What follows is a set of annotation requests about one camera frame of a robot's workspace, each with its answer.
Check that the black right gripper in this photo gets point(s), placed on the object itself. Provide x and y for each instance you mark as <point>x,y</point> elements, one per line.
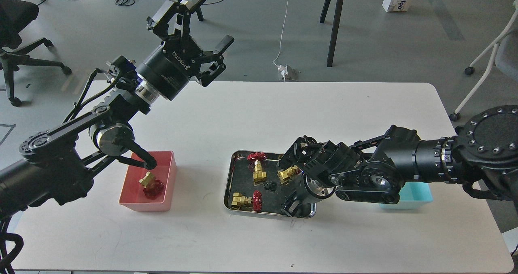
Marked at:
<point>306,191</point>

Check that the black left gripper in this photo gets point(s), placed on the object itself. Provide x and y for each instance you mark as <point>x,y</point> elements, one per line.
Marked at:
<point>170,69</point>

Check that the brass valve red handle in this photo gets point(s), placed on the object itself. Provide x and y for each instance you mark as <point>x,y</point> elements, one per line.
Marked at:
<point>259,174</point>
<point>152,187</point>
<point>285,176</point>
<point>255,202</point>

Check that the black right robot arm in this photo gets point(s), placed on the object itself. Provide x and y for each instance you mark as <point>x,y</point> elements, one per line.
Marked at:
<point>482,157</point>

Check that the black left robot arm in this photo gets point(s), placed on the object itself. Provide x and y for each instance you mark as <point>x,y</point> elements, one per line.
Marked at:
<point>61,163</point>

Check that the small black gear centre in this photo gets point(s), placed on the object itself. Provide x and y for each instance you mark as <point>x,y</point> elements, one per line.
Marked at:
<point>270,186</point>

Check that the light blue plastic box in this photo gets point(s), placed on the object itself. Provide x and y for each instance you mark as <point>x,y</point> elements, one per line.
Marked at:
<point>412,196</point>

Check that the pink plastic box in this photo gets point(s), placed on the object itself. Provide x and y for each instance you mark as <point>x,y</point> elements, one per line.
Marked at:
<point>132,193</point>

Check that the metal tray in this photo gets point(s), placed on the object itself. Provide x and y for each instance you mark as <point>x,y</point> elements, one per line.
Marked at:
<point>240,179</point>

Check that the white power adapter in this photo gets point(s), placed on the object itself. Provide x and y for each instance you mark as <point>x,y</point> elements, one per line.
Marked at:
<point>286,73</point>

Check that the black table leg right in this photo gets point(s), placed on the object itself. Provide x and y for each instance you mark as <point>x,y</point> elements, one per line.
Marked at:
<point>335,27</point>

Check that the black office chair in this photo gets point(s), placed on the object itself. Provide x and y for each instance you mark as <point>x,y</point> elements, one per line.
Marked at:
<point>15,16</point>

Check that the brass valve red handle top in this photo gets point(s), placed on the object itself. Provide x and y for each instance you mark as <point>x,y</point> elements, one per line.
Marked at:
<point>259,174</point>

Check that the brass valve red handle bottom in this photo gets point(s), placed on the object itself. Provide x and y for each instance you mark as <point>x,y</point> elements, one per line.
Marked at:
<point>255,202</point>

